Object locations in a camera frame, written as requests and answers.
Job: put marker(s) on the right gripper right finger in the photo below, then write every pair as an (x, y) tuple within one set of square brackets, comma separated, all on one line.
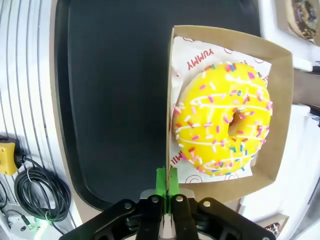
[(187, 220)]

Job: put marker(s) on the yellow switch box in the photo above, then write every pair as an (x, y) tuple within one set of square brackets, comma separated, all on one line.
[(6, 157)]

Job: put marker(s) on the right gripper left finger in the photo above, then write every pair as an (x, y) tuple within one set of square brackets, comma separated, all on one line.
[(147, 220)]

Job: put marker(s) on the white electrical device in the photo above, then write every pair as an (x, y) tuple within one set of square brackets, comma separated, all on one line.
[(15, 226)]

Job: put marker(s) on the black plastic serving tray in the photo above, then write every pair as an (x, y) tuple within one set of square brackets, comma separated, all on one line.
[(112, 100)]

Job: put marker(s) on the white printed paper liner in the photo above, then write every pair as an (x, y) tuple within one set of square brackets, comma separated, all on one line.
[(200, 55)]

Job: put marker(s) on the yellow sprinkled donut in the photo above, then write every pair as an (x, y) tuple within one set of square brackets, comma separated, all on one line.
[(212, 120)]

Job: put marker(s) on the white ribbed panel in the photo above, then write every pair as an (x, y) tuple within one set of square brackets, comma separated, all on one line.
[(25, 62)]

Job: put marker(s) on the dark sprinkled donut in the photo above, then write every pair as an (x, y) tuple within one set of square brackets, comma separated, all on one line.
[(273, 228)]

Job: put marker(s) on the chocolate donut with nuts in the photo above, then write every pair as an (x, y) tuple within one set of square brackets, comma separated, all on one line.
[(305, 17)]

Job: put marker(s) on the brown cardboard donut tray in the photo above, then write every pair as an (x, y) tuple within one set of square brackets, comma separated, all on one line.
[(281, 125), (261, 225), (282, 23)]

